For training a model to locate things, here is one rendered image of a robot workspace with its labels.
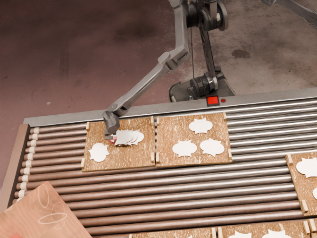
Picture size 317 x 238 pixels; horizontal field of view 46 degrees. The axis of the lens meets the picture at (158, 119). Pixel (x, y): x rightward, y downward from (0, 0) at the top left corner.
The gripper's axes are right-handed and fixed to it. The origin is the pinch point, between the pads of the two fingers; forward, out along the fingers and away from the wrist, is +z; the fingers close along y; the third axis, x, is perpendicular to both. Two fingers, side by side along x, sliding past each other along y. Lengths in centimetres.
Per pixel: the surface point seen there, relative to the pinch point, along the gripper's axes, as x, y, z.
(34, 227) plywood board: 31, -57, -6
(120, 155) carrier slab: -4.2, -11.2, 3.1
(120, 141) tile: -3.8, -3.6, 0.4
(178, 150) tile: -37.0, -10.9, 1.4
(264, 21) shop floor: -136, 234, 89
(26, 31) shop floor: 154, 258, 97
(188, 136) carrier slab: -42.9, -0.8, 1.9
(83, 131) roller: 20.6, 9.4, 5.4
